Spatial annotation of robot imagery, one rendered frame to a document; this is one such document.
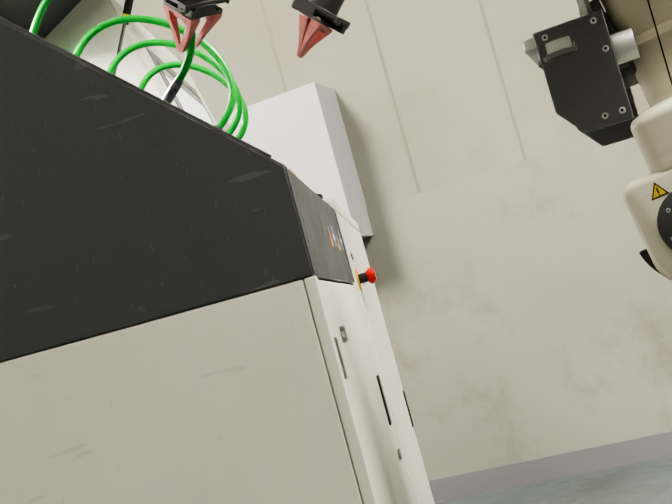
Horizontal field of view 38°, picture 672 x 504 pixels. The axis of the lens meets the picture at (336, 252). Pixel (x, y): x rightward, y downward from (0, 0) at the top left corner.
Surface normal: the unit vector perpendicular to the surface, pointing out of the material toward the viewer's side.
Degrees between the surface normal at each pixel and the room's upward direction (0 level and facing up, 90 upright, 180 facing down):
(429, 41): 90
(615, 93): 90
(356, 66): 90
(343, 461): 90
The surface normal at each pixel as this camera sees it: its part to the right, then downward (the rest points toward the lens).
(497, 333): -0.35, 0.03
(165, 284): -0.10, -0.04
